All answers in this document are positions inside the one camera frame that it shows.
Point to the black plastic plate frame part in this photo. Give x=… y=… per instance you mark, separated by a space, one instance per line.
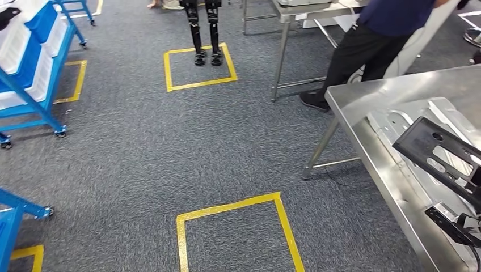
x=417 y=142

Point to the steel workbench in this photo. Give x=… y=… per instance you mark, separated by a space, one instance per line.
x=375 y=94

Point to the blue metal shelf rack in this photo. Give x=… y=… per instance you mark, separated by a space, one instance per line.
x=11 y=225

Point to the black humanoid robot legs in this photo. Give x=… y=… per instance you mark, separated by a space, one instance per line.
x=195 y=34

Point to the white box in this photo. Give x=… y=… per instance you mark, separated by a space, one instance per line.
x=319 y=22

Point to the steel table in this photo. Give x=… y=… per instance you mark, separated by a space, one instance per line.
x=300 y=9

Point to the person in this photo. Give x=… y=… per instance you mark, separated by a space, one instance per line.
x=360 y=52

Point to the beige soft item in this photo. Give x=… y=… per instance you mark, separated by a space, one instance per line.
x=171 y=4

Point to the silver sheet metal panel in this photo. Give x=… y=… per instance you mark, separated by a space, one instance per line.
x=443 y=109

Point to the white plastic bin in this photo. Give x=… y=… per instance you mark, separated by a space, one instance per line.
x=30 y=86
x=56 y=35
x=15 y=49

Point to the blue plastic bin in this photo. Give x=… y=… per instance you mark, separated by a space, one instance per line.
x=39 y=18
x=26 y=64

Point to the chrome stanchion base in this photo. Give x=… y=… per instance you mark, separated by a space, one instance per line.
x=474 y=37

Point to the white floor tape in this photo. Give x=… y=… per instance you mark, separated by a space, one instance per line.
x=468 y=18

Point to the black plastic piece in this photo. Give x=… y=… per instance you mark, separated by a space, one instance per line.
x=9 y=17

